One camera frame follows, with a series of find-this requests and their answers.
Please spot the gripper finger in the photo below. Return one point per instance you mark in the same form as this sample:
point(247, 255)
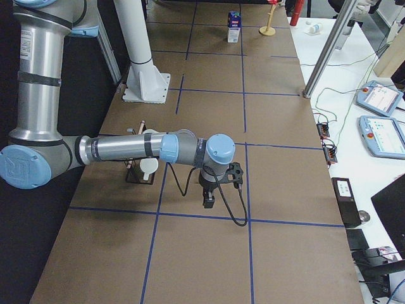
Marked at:
point(206, 199)
point(211, 200)

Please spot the far black terminal block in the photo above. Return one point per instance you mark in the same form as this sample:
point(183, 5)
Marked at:
point(323, 130)

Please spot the white pillar with base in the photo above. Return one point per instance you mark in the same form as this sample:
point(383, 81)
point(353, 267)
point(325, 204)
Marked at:
point(145, 83)

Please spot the black box with label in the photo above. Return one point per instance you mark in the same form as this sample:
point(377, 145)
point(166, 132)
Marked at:
point(346, 202)

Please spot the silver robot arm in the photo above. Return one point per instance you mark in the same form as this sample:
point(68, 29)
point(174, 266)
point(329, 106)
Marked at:
point(37, 152)

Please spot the aluminium frame post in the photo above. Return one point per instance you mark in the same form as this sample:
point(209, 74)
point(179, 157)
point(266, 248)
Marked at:
point(341, 21)

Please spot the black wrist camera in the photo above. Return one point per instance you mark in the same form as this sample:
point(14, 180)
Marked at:
point(234, 175)

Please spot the black monitor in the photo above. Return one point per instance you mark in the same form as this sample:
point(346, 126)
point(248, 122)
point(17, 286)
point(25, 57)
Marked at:
point(389, 205)

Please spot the near teach pendant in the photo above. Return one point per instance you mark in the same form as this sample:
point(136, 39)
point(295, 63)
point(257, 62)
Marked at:
point(382, 136)

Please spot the far teach pendant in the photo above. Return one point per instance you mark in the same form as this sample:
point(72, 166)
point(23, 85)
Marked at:
point(380, 99)

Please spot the blue milk carton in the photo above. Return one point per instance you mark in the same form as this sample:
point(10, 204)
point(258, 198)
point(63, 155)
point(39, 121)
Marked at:
point(234, 26)

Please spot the wooden mug tree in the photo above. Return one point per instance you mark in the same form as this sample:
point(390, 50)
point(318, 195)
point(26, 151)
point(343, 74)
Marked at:
point(268, 30)

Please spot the teach pendant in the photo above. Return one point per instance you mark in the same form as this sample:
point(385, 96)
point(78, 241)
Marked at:
point(380, 99)
point(382, 136)

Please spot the white blue tube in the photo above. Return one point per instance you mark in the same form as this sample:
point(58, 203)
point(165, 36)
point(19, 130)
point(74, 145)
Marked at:
point(314, 29)

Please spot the near black terminal block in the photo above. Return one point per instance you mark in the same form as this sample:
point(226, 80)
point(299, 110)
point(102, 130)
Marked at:
point(330, 153)

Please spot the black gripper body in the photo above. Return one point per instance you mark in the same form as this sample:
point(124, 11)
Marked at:
point(205, 183)

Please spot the black terminal block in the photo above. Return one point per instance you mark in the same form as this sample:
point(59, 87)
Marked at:
point(330, 153)
point(323, 130)

